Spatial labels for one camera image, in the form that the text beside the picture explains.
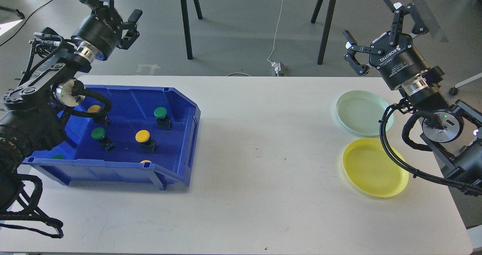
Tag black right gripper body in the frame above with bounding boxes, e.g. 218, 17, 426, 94
369, 32, 430, 90

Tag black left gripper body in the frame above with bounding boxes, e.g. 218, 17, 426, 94
71, 0, 140, 61

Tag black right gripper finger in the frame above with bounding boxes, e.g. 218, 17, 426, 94
343, 30, 383, 75
383, 0, 429, 47

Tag green push button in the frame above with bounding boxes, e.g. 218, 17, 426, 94
154, 106, 172, 130
90, 127, 115, 152

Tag yellow push button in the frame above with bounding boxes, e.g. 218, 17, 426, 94
135, 130, 157, 153
87, 105, 110, 127

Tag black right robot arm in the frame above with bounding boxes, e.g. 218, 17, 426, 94
343, 0, 482, 196

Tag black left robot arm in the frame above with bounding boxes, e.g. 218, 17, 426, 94
0, 0, 142, 238

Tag light green plate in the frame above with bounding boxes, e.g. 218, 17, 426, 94
335, 90, 389, 137

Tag yellow plate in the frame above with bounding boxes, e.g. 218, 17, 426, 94
342, 138, 409, 198

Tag green button bin corner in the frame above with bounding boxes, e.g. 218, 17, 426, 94
51, 155, 65, 160

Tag left black stand legs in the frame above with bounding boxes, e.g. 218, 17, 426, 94
178, 0, 203, 60

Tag black stand legs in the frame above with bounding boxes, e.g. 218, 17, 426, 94
178, 0, 203, 60
311, 0, 336, 66

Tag right black stand legs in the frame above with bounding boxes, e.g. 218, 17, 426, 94
311, 0, 336, 66

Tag white chair base with wheels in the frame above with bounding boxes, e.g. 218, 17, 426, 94
448, 72, 482, 96

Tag white power adapter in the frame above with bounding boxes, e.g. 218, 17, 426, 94
271, 62, 290, 77

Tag blue plastic bin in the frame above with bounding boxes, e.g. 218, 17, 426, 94
23, 85, 200, 190

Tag black floor cable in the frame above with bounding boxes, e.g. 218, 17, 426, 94
0, 0, 88, 47

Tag white cable on floor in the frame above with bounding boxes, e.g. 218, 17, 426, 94
226, 0, 287, 77

